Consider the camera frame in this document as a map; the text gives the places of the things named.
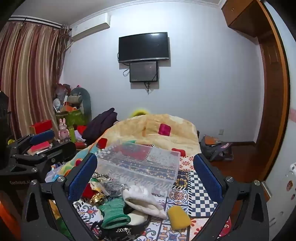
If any green knitted sock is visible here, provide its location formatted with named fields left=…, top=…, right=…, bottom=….
left=98, top=197, right=131, bottom=230

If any wooden door frame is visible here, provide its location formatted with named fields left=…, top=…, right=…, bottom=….
left=254, top=0, right=291, bottom=184

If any shiny gold ornament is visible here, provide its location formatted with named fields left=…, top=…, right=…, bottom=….
left=90, top=193, right=105, bottom=205

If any wooden overhead cabinet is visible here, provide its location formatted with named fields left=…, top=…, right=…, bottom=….
left=221, top=0, right=269, bottom=38

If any black belt with chain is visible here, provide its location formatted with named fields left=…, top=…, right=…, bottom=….
left=91, top=214, right=152, bottom=241

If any curtain rail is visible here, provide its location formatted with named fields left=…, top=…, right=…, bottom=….
left=9, top=15, right=63, bottom=26

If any yellow-green plush toy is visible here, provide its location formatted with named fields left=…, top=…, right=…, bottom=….
left=129, top=108, right=150, bottom=118

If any orange cloth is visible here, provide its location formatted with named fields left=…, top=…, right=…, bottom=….
left=0, top=192, right=24, bottom=241

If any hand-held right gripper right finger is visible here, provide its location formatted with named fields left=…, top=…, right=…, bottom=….
left=193, top=153, right=270, bottom=241

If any white air conditioner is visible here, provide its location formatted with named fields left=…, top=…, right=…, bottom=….
left=69, top=12, right=111, bottom=42

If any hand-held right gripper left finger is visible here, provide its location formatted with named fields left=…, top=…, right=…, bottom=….
left=21, top=153, right=99, bottom=241

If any large black wall television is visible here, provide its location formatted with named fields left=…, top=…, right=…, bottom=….
left=118, top=32, right=170, bottom=64

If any grey knitted glove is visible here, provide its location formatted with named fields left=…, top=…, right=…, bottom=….
left=102, top=179, right=127, bottom=198

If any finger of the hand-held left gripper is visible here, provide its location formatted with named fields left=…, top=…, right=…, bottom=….
left=14, top=141, right=77, bottom=166
left=7, top=130, right=55, bottom=154

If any pink rabbit toy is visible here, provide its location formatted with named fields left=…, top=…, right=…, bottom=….
left=59, top=118, right=70, bottom=142

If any patterned bed sheet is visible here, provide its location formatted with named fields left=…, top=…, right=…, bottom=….
left=73, top=144, right=232, bottom=241

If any striped brown curtain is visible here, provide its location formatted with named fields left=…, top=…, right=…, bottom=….
left=0, top=22, right=70, bottom=140

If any pink plastic bag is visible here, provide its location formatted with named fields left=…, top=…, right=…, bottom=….
left=56, top=83, right=72, bottom=100

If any grey plush toy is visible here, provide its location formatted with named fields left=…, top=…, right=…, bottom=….
left=69, top=87, right=92, bottom=121

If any clear plastic storage box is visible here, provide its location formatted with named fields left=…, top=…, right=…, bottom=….
left=96, top=139, right=181, bottom=198

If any yellow sponge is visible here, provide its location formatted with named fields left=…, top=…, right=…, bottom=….
left=167, top=205, right=191, bottom=231

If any red box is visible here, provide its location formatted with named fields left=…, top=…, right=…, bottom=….
left=29, top=119, right=53, bottom=135

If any yellow fleece blanket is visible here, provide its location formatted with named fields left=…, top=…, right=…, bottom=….
left=59, top=113, right=202, bottom=177

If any grey backpack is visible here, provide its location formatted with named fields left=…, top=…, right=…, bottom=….
left=200, top=135, right=234, bottom=162

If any white fuzzy sock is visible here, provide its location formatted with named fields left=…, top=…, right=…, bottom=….
left=122, top=185, right=168, bottom=220

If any red cloth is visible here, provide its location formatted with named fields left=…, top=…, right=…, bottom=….
left=82, top=184, right=95, bottom=199

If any cream beaded cloth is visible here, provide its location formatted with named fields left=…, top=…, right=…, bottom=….
left=89, top=172, right=110, bottom=193

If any dark purple jacket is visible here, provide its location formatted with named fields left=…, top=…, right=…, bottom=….
left=82, top=108, right=120, bottom=144

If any green cardboard box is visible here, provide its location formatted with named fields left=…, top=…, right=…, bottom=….
left=55, top=109, right=85, bottom=130

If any small black wall monitor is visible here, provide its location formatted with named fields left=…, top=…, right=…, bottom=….
left=129, top=60, right=159, bottom=83

